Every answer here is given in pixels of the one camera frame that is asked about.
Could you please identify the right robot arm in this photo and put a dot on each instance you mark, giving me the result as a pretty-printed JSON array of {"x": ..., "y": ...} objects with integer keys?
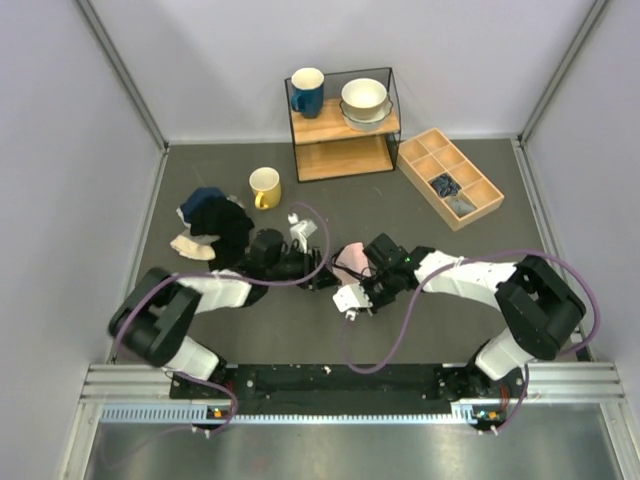
[{"x": 539, "y": 308}]

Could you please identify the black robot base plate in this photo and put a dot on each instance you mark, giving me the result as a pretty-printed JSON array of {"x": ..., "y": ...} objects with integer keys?
[{"x": 431, "y": 381}]

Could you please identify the grey rolled underwear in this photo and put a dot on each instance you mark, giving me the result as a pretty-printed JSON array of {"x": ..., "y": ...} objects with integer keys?
[{"x": 460, "y": 206}]

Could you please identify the navy striped rolled underwear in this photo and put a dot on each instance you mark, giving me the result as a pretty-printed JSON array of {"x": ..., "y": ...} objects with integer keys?
[{"x": 445, "y": 185}]

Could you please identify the wooden compartment tray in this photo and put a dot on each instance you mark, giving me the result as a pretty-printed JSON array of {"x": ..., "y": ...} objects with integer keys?
[{"x": 430, "y": 154}]

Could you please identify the grey slotted cable duct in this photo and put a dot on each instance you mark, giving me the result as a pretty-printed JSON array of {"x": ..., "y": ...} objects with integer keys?
[{"x": 214, "y": 413}]

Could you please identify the aluminium frame rail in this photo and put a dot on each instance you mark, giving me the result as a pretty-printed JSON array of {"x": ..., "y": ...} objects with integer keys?
[{"x": 572, "y": 382}]

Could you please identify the navy blue garment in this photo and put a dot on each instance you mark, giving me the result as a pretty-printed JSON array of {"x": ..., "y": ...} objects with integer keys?
[{"x": 197, "y": 197}]

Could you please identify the cream garment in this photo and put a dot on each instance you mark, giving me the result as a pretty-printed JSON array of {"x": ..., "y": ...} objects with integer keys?
[{"x": 197, "y": 248}]

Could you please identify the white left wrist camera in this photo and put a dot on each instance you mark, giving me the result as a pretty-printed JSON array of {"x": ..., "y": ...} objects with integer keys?
[{"x": 300, "y": 230}]

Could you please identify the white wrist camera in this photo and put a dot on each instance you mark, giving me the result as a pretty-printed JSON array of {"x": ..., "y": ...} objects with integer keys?
[
  {"x": 351, "y": 300},
  {"x": 300, "y": 230}
]

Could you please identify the black garment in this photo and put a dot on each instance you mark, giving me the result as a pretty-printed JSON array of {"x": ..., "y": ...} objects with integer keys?
[{"x": 228, "y": 221}]

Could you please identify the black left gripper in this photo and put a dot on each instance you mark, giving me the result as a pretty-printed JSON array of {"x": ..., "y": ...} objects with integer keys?
[{"x": 323, "y": 279}]

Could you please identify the pink underwear navy trim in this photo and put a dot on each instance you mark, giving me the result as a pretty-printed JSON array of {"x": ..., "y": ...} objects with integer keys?
[{"x": 350, "y": 264}]

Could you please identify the white scalloped bowl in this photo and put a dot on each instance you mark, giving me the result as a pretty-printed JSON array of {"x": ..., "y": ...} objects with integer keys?
[{"x": 366, "y": 122}]

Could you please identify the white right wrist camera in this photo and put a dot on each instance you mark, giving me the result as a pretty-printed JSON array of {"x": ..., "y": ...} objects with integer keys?
[{"x": 351, "y": 300}]

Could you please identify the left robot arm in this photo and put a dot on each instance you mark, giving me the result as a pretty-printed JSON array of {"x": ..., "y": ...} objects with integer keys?
[{"x": 154, "y": 320}]

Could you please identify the cream ceramic bowl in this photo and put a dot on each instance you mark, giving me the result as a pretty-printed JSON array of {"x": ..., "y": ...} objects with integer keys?
[{"x": 363, "y": 98}]

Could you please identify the dark blue mug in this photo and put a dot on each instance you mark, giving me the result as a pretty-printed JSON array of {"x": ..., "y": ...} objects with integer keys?
[{"x": 308, "y": 92}]

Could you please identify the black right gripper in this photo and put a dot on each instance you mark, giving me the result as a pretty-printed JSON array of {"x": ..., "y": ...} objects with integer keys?
[{"x": 365, "y": 285}]

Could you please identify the black wire wooden shelf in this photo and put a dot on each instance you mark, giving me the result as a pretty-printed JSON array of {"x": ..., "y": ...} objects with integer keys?
[{"x": 326, "y": 148}]

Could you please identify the yellow mug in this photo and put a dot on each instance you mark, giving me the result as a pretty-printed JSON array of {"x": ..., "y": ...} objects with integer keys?
[{"x": 266, "y": 187}]

